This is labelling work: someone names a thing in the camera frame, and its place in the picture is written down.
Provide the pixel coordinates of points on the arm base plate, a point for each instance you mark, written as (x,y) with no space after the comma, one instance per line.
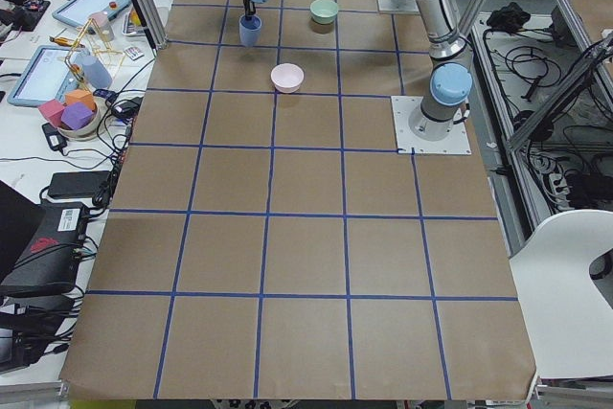
(416,134)

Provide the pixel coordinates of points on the white chair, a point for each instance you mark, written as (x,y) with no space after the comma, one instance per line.
(568,320)

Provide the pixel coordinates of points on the teach pendant tablet near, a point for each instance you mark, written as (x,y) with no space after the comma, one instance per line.
(45,78)

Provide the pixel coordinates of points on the black computer box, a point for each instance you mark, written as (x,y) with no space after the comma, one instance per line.
(39,246)

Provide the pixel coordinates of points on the pink bowl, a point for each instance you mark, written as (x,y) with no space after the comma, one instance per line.
(287,77)

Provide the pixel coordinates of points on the teach pendant tablet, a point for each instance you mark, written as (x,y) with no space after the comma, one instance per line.
(76,12)
(45,78)

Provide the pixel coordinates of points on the gold wire rack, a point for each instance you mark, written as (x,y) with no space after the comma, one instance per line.
(92,59)

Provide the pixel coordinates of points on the blue cup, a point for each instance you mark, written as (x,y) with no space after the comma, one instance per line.
(249,35)

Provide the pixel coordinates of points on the teach pendant tablet far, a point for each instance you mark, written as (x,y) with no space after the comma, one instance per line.
(76,12)

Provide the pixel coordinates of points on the bowl of foam cubes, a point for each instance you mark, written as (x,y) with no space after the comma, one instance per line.
(76,118)

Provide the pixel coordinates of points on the mint green bowl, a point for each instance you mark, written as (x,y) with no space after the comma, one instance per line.
(323,12)

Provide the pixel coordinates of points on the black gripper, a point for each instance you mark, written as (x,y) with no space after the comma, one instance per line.
(248,5)

